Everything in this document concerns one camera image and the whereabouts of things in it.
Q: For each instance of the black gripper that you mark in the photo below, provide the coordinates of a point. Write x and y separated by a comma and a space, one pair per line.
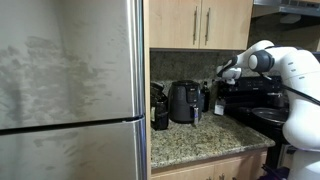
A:
225, 84

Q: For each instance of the white bottle black cap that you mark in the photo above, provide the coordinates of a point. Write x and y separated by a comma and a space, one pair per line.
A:
219, 107

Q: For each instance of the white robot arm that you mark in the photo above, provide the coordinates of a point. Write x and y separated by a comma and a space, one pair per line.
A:
300, 100

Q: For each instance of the dark glass bottle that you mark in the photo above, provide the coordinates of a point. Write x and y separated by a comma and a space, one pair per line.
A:
206, 96

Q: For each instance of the black electric stove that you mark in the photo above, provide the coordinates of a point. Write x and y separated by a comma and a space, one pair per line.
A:
253, 96

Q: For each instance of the black air fryer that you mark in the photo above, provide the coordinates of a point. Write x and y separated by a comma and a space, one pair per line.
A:
183, 103

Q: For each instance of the small black saucepan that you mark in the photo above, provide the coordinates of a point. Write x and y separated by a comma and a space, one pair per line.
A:
275, 99

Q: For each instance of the black frying pan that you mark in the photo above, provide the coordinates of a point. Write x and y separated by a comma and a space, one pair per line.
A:
271, 115

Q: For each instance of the black coffee maker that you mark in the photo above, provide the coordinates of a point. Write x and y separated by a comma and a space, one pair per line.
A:
160, 106

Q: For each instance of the light wood cabinet door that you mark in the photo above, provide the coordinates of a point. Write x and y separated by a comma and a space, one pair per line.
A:
230, 23
173, 23

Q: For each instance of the light wood base cabinet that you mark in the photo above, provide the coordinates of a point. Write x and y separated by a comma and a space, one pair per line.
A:
206, 170

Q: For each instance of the tall light wood panel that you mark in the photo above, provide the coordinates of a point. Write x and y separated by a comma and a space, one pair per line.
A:
146, 83

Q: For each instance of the range hood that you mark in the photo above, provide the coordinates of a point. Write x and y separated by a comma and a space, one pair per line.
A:
293, 8

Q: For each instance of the stainless steel refrigerator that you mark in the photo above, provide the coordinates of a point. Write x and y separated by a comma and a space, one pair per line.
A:
66, 86

